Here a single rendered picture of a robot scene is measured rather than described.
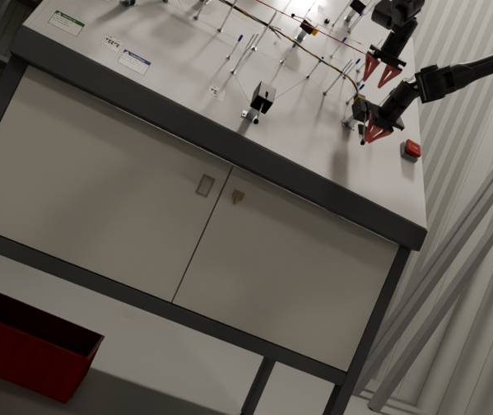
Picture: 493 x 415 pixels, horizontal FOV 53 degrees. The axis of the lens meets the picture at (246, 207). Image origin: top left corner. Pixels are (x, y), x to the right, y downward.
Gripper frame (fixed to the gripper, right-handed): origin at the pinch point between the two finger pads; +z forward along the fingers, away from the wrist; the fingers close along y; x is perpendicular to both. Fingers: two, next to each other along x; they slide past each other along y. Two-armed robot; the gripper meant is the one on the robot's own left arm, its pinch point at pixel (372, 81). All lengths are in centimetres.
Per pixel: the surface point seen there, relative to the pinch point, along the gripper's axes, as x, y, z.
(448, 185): -216, -238, 91
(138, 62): 9, 65, 17
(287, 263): 34, 13, 47
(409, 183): 14.6, -20.7, 20.3
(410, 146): 4.8, -20.6, 12.5
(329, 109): -2.1, 6.8, 12.9
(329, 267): 34, 1, 45
